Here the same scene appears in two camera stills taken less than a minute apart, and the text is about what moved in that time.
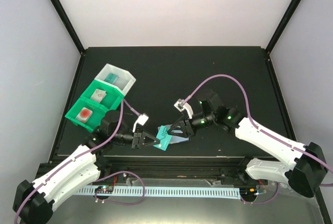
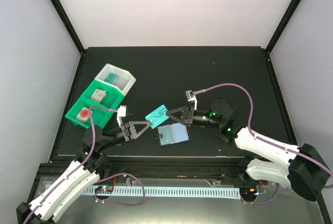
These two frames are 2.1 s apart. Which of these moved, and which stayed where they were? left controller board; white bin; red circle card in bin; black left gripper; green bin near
Moved: black left gripper
Stayed: white bin; red circle card in bin; left controller board; green bin near
